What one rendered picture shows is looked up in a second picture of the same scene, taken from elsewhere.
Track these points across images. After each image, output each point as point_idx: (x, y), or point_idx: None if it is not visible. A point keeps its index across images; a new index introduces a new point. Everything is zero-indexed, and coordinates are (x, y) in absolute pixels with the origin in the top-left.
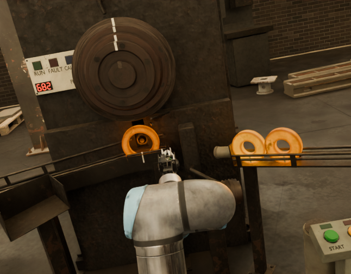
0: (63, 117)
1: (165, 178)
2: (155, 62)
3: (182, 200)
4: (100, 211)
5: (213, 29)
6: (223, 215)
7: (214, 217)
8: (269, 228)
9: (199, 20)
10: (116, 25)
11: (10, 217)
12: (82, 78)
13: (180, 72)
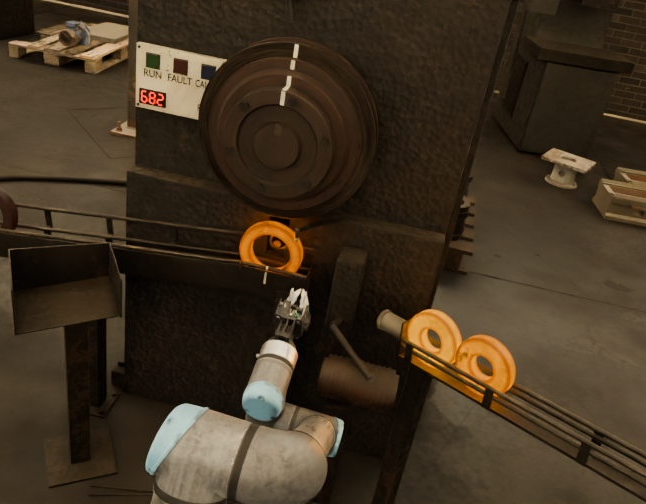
0: (168, 155)
1: (273, 346)
2: (339, 145)
3: (239, 464)
4: (173, 319)
5: (466, 118)
6: (292, 501)
7: (276, 502)
8: (430, 448)
9: (446, 94)
10: (299, 58)
11: (29, 288)
12: (214, 120)
13: (381, 162)
